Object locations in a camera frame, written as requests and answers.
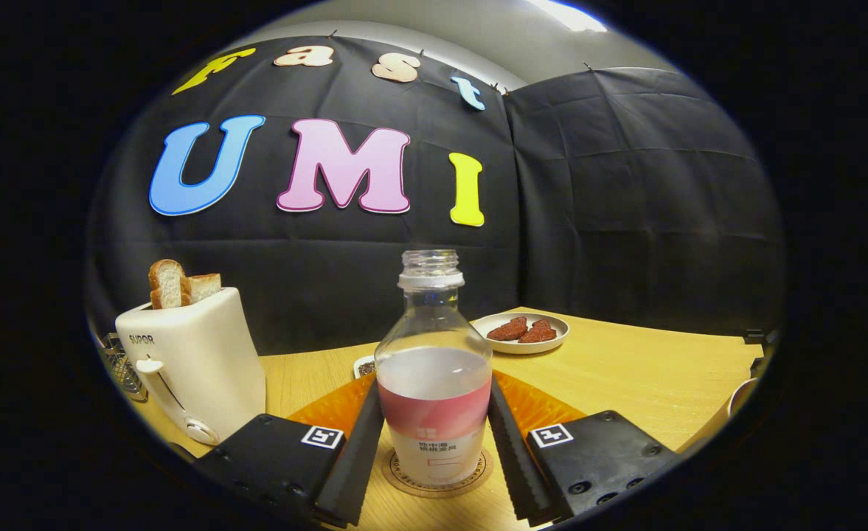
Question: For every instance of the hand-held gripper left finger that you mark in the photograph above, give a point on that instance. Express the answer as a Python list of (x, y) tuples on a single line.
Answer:
[(349, 464)]

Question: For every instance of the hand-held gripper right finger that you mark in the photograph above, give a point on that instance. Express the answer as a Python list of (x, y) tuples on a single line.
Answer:
[(515, 457)]

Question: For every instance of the round cork coaster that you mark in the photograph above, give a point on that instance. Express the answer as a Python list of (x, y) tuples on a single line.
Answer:
[(397, 476)]

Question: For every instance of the clear juice bottle red label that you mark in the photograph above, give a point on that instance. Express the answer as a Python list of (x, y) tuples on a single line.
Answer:
[(434, 413)]

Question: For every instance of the white divided dish with beans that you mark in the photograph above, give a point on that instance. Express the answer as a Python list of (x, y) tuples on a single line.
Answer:
[(364, 366)]

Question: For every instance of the white round plate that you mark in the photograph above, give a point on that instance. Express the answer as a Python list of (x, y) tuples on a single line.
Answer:
[(522, 347)]

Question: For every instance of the red meat slice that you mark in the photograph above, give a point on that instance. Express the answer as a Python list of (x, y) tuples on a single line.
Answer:
[(538, 332), (507, 330)]

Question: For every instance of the wooden table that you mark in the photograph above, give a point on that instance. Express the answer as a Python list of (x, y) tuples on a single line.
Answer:
[(625, 376)]

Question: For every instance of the white toaster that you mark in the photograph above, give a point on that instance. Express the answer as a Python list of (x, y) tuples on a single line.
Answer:
[(198, 369)]

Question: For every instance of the toasted bread slice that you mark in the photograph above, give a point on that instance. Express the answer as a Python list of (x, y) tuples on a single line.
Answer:
[(167, 284), (203, 287)]

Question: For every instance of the black table clamp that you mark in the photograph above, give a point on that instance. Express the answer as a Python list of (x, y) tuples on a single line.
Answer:
[(757, 338)]

